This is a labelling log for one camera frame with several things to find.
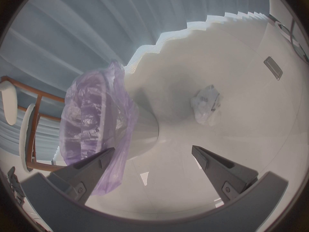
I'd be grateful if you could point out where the clear plastic wrapper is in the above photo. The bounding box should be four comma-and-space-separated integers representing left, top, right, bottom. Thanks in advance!
191, 84, 224, 126

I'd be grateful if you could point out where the pale blue curtain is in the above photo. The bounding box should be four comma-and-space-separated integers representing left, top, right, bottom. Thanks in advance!
0, 0, 271, 165

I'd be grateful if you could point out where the purple plastic bag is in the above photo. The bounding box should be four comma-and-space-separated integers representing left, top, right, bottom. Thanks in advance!
59, 59, 139, 196

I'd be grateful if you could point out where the white cushioned wooden chair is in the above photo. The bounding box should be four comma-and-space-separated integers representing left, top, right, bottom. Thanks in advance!
0, 75, 67, 172

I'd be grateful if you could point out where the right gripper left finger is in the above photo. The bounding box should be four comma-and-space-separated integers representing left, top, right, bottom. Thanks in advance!
48, 147, 116, 205

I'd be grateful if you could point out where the white trash bin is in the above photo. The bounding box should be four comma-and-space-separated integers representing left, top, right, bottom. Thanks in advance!
63, 70, 160, 162

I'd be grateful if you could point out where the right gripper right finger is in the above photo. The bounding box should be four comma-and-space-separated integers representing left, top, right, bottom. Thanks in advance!
192, 145, 259, 204

